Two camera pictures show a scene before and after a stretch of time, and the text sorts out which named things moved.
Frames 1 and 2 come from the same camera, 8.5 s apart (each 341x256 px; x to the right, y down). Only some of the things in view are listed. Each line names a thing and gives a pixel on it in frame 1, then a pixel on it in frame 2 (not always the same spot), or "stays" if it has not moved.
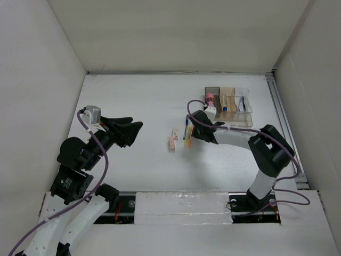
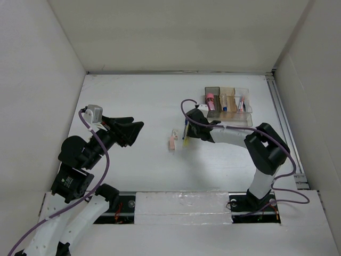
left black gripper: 116,131 stays
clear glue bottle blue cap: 223,101 stays
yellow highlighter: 186,144 → 183,137
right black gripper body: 196,133 stays
